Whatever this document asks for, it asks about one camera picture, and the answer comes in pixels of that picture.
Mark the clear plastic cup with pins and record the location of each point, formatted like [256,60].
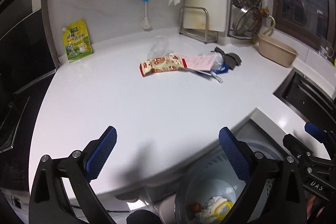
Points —
[160,48]

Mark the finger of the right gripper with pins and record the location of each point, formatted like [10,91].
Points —
[315,132]

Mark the red patterned snack bag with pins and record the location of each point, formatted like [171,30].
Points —
[167,63]

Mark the blue white bottle brush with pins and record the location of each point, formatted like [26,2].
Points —
[146,25]

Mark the steel cutting board rack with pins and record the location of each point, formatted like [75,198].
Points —
[200,31]

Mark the clear plastic bag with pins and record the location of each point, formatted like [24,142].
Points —
[218,65]

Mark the dark grey cloth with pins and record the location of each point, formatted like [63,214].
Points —
[232,60]

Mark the beige plastic basin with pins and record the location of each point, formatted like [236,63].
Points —
[276,51]

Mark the dark framed window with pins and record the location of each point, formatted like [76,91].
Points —
[309,21]

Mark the pink paper receipt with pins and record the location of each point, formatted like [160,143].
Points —
[199,63]

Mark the yellow green seasoning pouch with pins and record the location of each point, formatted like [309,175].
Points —
[76,41]

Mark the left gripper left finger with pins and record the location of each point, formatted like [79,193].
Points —
[49,202]

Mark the grey perforated trash bin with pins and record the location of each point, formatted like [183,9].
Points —
[213,175]

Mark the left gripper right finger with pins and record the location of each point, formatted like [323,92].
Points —
[276,183]

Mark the black kitchen sink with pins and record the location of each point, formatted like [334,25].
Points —
[307,100]

